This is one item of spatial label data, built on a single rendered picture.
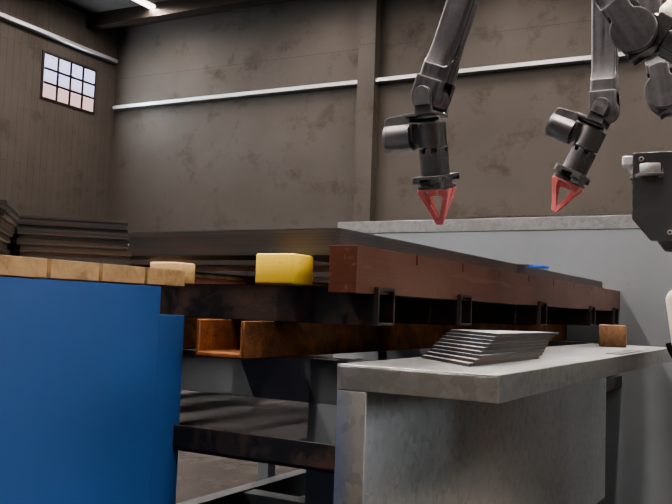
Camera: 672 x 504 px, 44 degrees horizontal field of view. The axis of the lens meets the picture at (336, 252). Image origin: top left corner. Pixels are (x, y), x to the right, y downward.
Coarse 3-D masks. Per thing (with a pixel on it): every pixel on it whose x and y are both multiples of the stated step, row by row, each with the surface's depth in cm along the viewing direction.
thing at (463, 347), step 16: (448, 336) 122; (464, 336) 119; (480, 336) 114; (496, 336) 111; (512, 336) 116; (528, 336) 123; (544, 336) 130; (432, 352) 117; (448, 352) 114; (464, 352) 110; (480, 352) 106; (496, 352) 111; (512, 352) 116; (528, 352) 122
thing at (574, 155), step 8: (576, 152) 186; (568, 160) 188; (576, 160) 186; (584, 160) 186; (592, 160) 187; (560, 168) 185; (568, 168) 185; (576, 168) 186; (584, 168) 186; (568, 176) 189; (576, 176) 184; (584, 176) 186
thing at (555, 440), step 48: (576, 384) 182; (336, 432) 98; (384, 432) 101; (432, 432) 114; (480, 432) 130; (528, 432) 152; (576, 432) 182; (336, 480) 98; (384, 480) 101; (432, 480) 114; (480, 480) 130; (528, 480) 152; (576, 480) 182
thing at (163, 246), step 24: (144, 240) 125; (168, 240) 123; (192, 240) 121; (216, 240) 118; (240, 240) 116; (264, 240) 114; (288, 240) 112; (312, 240) 110; (336, 240) 109; (360, 240) 114; (384, 240) 120; (144, 264) 156; (216, 264) 147; (240, 264) 145; (480, 264) 154; (504, 264) 166
